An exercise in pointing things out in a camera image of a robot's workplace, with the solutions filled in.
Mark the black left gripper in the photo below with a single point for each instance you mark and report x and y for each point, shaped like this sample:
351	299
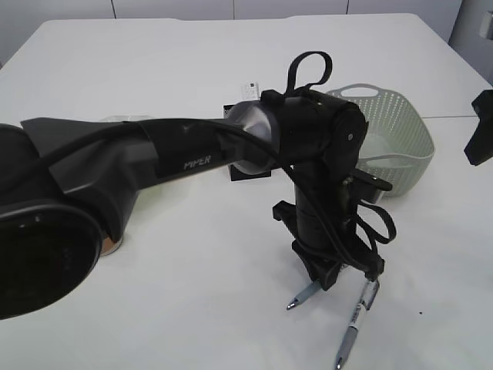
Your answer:
325	245

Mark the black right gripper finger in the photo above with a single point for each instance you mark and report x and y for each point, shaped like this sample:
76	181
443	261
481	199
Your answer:
480	146

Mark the white pen blue clip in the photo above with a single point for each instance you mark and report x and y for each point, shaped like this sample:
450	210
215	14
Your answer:
304	295

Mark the clear pen grey grip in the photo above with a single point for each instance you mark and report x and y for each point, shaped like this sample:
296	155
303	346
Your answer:
368	294

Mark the transparent plastic ruler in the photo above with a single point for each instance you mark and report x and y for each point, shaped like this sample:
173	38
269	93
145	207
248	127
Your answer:
250	91

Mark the brown Nescafe coffee bottle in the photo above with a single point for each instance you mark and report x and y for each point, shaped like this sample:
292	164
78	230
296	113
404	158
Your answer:
109	246

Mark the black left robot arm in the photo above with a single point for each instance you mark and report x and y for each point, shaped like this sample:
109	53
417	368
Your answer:
66	186

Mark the green plastic woven basket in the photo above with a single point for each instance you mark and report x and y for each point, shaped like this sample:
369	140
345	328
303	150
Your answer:
398	147

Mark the black mesh pen holder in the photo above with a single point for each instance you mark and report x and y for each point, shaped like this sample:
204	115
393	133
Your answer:
235	174

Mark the translucent green wavy plate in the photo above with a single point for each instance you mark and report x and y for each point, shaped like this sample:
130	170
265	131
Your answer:
125	118

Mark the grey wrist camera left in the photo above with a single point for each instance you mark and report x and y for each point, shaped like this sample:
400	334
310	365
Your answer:
367	187

